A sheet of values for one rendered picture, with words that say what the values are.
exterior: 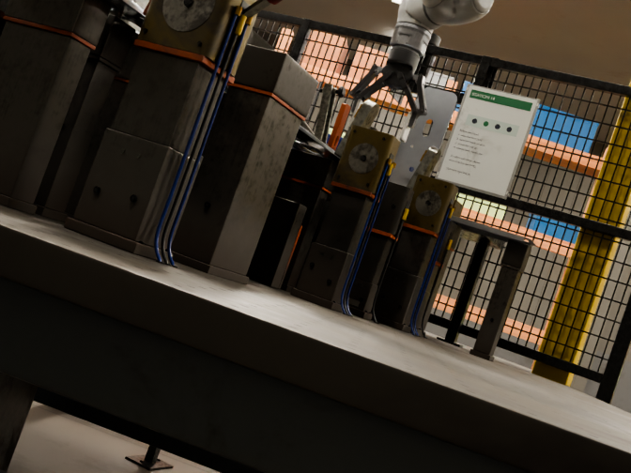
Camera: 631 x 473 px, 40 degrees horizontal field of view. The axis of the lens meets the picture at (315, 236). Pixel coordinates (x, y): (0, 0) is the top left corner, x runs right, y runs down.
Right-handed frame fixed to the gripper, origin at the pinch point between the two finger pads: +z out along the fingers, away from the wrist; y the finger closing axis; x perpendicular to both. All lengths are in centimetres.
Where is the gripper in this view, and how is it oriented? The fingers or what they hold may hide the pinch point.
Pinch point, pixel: (378, 129)
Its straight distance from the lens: 213.6
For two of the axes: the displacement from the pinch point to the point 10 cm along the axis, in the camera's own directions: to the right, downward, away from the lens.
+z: -3.3, 9.4, -0.5
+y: 8.6, 2.8, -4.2
